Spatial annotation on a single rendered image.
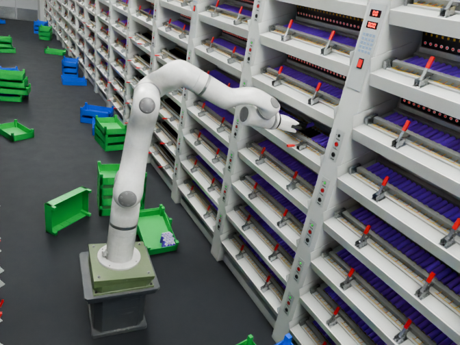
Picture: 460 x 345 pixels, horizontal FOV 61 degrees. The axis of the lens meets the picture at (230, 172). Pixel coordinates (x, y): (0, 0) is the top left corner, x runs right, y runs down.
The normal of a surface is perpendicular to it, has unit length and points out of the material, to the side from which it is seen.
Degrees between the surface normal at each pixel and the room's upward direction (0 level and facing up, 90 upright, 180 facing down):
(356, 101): 90
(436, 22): 110
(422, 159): 21
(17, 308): 0
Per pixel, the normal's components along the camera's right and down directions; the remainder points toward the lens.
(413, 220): -0.15, -0.80
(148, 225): 0.29, -0.72
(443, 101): -0.87, 0.39
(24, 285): 0.16, -0.89
